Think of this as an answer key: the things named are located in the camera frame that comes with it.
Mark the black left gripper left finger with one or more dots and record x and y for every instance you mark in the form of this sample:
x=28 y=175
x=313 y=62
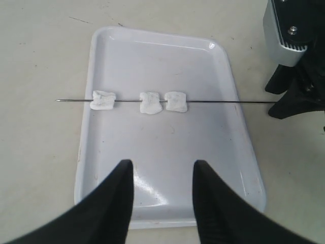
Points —
x=101 y=217

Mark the white plastic tray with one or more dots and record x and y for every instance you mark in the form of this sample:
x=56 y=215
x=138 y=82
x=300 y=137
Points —
x=163 y=147

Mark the white marshmallow piece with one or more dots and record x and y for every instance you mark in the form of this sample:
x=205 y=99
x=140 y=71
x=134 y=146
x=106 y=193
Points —
x=150 y=103
x=176 y=101
x=102 y=100

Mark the thin metal skewer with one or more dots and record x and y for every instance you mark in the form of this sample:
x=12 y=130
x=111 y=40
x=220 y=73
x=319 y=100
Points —
x=188 y=101

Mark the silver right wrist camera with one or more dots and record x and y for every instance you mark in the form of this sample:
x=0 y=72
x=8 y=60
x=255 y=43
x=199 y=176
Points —
x=288 y=30

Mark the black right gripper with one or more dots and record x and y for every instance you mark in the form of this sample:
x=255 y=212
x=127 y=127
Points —
x=309 y=84

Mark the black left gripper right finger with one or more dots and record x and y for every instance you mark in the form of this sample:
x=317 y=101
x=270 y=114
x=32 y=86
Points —
x=222 y=216

